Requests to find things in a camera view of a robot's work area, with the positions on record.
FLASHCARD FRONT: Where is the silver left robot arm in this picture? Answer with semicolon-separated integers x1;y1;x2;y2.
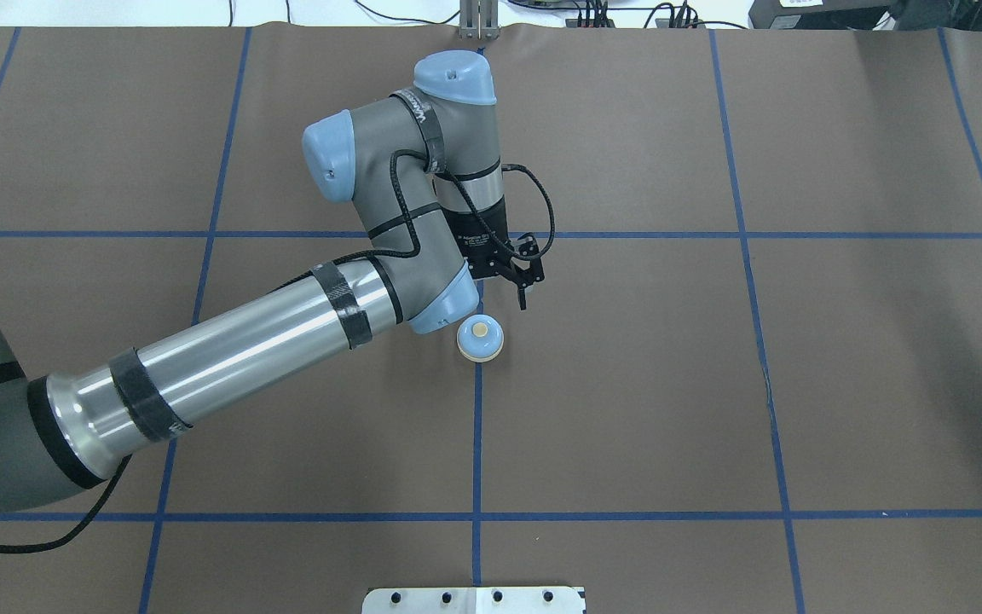
0;50;531;513

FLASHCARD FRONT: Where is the white camera stand column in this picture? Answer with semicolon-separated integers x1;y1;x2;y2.
360;586;587;613

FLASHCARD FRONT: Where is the black box with label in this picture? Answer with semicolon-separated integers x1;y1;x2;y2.
748;1;894;31

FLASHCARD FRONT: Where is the aluminium frame post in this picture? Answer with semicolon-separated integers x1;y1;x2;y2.
457;0;501;40

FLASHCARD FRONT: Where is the brown paper table cover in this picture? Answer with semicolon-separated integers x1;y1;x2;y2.
0;24;982;613

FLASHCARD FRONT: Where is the blue and cream bell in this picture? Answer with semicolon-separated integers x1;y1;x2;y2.
456;314;505;364

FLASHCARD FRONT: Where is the black left camera cable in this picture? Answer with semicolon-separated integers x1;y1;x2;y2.
0;149;557;553

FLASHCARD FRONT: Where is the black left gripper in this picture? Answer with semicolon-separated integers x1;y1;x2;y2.
447;198;535;311

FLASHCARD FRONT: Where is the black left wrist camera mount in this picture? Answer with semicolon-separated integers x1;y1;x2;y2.
511;233;545;288

